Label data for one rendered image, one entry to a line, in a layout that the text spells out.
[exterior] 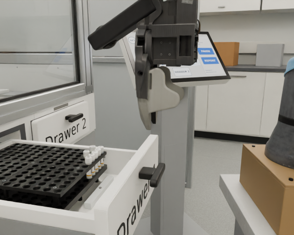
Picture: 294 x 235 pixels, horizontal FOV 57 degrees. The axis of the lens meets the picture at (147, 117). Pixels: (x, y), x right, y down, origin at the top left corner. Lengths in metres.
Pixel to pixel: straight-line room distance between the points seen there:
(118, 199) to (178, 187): 1.21
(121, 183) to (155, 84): 0.15
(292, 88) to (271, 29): 3.41
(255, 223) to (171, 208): 1.01
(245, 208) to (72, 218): 0.41
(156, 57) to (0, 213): 0.31
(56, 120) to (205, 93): 2.71
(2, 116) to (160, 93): 0.40
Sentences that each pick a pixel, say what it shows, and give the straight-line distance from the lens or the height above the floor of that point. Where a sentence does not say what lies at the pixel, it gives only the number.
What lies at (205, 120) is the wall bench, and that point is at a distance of 3.44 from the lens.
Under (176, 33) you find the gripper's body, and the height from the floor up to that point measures 1.13.
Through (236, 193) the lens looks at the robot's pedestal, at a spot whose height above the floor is 0.76.
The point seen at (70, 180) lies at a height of 0.90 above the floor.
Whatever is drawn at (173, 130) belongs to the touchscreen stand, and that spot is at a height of 0.70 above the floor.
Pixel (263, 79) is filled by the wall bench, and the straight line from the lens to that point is 3.32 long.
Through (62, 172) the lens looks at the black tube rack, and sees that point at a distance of 0.50.
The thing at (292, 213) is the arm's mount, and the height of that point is 0.81.
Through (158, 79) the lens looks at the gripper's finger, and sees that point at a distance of 0.39.
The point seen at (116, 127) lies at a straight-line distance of 2.36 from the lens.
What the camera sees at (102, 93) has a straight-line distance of 2.35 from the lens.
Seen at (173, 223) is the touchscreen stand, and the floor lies 0.14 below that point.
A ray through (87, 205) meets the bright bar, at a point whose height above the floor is 0.84.
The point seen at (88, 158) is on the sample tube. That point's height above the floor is 0.91.
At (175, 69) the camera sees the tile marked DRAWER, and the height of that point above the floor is 1.01.
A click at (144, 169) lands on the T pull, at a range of 0.46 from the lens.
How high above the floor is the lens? 1.11
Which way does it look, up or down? 14 degrees down
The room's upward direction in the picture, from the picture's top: straight up
